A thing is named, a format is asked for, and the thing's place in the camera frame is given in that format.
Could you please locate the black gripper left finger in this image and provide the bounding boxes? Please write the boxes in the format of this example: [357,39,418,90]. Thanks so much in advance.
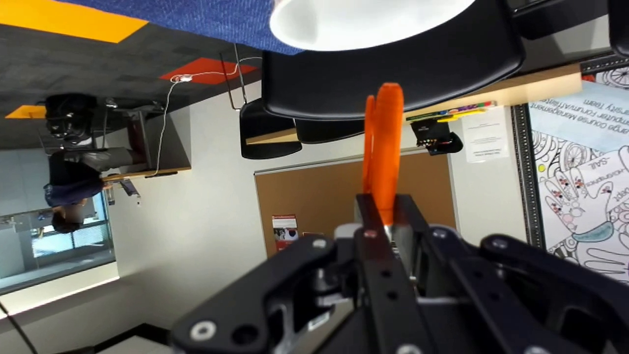
[353,191,436,354]

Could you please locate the brown cork pinboard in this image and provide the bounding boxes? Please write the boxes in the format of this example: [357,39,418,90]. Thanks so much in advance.
[251,151,457,259]

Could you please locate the black white drawing poster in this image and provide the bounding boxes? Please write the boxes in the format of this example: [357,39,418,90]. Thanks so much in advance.
[510,63,629,285]

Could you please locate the small black desk chair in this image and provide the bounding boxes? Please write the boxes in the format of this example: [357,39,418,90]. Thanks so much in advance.
[237,96,304,161]

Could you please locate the seated person dark clothes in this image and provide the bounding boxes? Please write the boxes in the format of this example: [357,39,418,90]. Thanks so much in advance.
[40,92,107,236]

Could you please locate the white hanging cable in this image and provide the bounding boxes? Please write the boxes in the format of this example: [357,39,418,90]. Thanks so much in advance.
[152,53,264,173]

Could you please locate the white paper notice sheet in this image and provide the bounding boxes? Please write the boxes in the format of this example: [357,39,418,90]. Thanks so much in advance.
[459,106,512,167]

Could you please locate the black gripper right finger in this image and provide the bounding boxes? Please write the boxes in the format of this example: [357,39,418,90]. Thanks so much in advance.
[390,193,461,305]

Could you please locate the orange capped silver marker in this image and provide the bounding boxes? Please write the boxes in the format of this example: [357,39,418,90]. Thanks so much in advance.
[359,80,406,230]

